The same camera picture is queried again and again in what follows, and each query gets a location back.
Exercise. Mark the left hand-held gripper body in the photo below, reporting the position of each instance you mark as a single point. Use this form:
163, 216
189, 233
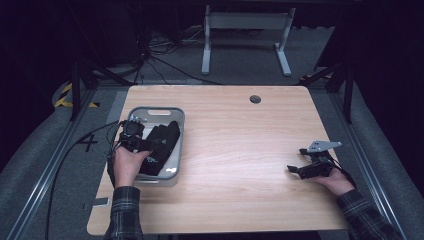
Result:
131, 133

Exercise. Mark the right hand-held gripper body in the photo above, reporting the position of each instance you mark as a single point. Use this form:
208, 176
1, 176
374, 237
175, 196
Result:
318, 166

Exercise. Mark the black cloth with small print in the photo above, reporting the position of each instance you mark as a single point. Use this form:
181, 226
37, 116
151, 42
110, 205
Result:
163, 153

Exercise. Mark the grey plastic bin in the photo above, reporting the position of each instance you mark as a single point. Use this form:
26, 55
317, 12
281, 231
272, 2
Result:
173, 166

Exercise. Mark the person's right hand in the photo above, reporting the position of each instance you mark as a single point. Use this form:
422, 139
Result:
336, 183

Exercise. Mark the person's left hand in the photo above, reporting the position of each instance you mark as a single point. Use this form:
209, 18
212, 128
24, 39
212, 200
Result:
126, 166

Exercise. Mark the black metal stand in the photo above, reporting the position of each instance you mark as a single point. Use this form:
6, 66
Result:
76, 90
348, 93

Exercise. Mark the grey table grommet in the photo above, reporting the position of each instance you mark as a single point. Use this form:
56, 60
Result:
255, 99

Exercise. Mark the yellow black hazard tape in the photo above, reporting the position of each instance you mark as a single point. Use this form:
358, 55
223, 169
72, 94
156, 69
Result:
65, 93

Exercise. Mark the aluminium rail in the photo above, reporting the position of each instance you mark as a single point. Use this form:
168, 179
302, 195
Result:
46, 176
366, 160

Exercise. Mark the white metal desk frame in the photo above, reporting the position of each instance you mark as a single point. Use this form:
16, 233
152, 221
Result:
246, 20

